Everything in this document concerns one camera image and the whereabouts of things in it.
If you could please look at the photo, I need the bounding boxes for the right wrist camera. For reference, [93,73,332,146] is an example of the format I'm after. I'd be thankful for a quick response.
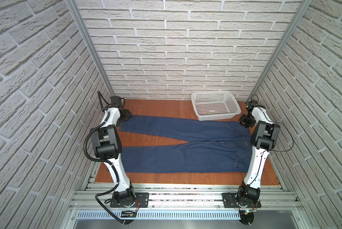
[246,100,258,112]

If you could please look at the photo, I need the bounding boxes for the right thin black cable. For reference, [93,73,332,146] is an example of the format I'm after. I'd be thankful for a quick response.
[249,94,294,153]

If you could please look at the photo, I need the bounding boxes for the aluminium corner post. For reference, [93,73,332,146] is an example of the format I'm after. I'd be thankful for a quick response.
[66,0,115,96]
[245,0,313,103]

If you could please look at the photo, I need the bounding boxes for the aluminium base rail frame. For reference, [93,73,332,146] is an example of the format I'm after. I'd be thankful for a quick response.
[62,179,307,228]

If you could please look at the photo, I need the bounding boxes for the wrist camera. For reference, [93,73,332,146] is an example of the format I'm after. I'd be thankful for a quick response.
[109,96,124,110]
[246,100,258,112]

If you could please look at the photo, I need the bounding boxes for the white plastic laundry basket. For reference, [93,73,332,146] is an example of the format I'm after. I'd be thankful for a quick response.
[191,91,241,121]

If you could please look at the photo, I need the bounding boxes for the dark blue denim trousers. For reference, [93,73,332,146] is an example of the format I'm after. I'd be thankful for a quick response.
[120,115,252,173]

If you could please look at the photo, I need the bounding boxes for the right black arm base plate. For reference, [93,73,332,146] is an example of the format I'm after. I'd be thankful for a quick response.
[222,193,262,209]

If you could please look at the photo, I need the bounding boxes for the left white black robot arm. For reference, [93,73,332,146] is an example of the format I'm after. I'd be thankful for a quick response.
[89,107,137,208]

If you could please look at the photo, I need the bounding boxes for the right aluminium corner post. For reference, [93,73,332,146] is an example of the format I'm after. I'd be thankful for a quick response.
[245,0,313,103]

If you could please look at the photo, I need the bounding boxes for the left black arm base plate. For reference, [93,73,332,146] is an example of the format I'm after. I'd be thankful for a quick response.
[110,192,150,209]

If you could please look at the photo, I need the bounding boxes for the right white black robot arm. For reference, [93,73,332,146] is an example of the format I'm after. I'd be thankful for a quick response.
[235,105,280,208]

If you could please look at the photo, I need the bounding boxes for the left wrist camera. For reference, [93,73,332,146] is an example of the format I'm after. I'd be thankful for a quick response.
[109,96,124,110]

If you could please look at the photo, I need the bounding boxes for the left black corrugated cable hose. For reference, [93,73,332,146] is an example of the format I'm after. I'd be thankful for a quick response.
[83,91,131,225]

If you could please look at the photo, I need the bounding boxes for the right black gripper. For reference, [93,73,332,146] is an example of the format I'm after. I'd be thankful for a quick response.
[239,114,256,128]

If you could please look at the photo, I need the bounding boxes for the left aluminium corner post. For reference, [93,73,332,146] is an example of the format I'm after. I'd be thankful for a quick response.
[66,0,115,96]

